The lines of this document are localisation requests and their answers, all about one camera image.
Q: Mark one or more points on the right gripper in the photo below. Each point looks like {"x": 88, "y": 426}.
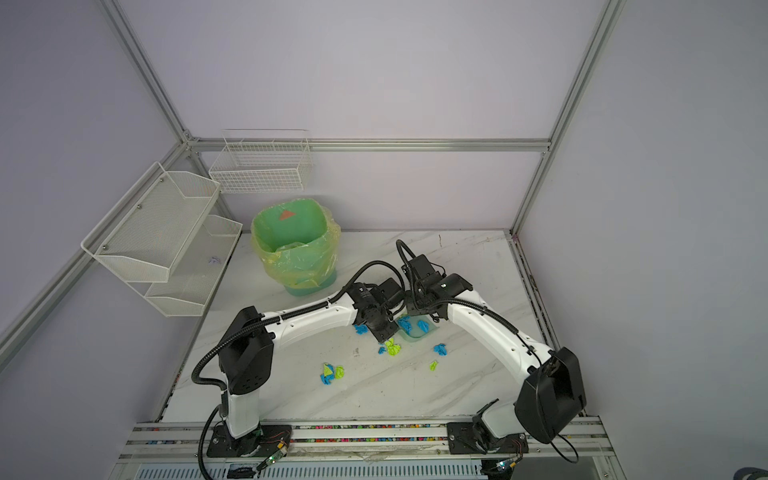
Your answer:
{"x": 409, "y": 305}

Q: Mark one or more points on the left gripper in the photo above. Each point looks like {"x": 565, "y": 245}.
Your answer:
{"x": 387, "y": 333}

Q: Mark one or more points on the blue scraps pile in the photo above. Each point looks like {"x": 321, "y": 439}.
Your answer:
{"x": 414, "y": 326}

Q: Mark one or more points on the green plastic dustpan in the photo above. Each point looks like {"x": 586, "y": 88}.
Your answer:
{"x": 434, "y": 327}

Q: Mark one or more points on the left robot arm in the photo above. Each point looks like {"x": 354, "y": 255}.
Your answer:
{"x": 241, "y": 362}

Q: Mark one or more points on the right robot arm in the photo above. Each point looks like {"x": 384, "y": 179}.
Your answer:
{"x": 548, "y": 382}

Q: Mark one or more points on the blue green scraps middle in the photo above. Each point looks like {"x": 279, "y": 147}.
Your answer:
{"x": 390, "y": 347}

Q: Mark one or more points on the blue green scraps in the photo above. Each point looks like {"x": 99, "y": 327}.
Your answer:
{"x": 331, "y": 373}
{"x": 390, "y": 347}

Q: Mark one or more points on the blue green scraps front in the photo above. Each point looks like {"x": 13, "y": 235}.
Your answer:
{"x": 331, "y": 373}

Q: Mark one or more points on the blue scrap near right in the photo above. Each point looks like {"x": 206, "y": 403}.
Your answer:
{"x": 440, "y": 348}

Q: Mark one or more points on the yellow bin liner bag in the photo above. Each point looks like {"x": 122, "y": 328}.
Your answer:
{"x": 300, "y": 258}

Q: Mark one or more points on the green trash bin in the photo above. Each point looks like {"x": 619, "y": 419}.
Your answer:
{"x": 297, "y": 240}

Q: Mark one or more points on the lower white mesh shelf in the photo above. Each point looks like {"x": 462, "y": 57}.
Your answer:
{"x": 192, "y": 284}

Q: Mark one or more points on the white mesh shelf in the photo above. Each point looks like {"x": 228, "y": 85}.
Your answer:
{"x": 144, "y": 237}
{"x": 192, "y": 284}

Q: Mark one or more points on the upper white mesh shelf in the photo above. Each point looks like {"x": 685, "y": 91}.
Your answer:
{"x": 144, "y": 237}

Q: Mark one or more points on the white wire basket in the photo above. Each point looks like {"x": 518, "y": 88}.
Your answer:
{"x": 263, "y": 160}

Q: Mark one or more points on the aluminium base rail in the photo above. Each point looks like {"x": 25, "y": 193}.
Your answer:
{"x": 373, "y": 449}

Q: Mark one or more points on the aluminium frame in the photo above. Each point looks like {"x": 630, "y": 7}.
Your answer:
{"x": 16, "y": 337}

